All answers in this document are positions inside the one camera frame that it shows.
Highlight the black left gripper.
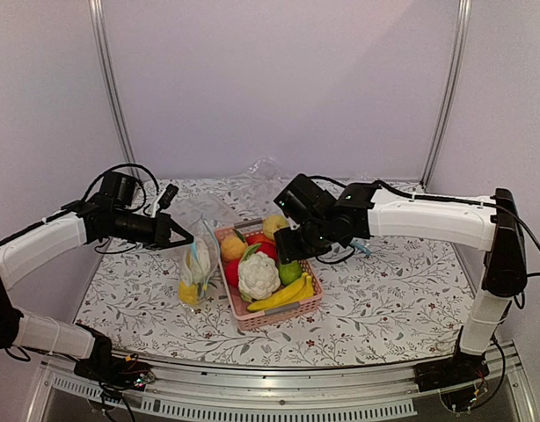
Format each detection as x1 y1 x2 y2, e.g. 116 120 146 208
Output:
112 208 193 251

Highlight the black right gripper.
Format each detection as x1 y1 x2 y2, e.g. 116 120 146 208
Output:
274 219 332 265

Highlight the clear zip top bag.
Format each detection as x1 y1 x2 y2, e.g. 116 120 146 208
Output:
178 214 221 310

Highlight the white toy napa cabbage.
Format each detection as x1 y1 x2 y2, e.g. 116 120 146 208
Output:
181 237 211 286

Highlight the white toy cauliflower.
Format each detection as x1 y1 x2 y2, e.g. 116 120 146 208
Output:
238 244 281 302

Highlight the yellow toy lemon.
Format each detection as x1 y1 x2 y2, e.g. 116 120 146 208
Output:
178 280 200 307

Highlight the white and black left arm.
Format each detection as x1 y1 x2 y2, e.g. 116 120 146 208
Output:
0 165 193 382

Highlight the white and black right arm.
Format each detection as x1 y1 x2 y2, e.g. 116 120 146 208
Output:
274 173 528 383

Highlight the crumpled clear plastic bag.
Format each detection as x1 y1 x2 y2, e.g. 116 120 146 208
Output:
232 157 295 197

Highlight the red toy fruit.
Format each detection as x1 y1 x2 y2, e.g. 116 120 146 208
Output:
223 234 278 288

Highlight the green toy pear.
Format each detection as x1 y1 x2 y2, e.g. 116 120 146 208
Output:
278 261 303 286

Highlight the pale yellow toy apple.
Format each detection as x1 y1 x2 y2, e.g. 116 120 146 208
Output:
263 215 289 241

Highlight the yellow toy banana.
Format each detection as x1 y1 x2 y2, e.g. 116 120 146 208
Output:
247 273 314 312

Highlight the pink perforated plastic basket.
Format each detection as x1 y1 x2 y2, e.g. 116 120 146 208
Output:
215 219 323 331

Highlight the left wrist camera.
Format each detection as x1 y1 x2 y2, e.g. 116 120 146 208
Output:
157 184 179 209

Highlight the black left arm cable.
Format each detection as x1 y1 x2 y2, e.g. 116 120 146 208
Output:
83 163 161 212

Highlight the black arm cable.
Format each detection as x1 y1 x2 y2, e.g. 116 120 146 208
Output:
83 163 161 212
309 174 540 309

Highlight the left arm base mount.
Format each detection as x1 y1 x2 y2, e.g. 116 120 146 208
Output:
74 324 155 391

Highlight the aluminium front frame rail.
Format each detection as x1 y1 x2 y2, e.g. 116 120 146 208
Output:
26 342 539 421

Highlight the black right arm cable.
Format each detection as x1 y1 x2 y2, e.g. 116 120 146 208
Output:
309 174 540 309

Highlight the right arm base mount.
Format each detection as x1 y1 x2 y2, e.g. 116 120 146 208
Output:
413 353 489 413

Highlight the aluminium left corner post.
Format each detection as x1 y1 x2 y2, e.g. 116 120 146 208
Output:
88 0 136 164

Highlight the aluminium corner post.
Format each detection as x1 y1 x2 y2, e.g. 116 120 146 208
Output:
88 0 136 164
420 0 472 190

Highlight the aluminium right corner post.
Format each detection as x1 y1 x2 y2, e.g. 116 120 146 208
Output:
420 0 472 190

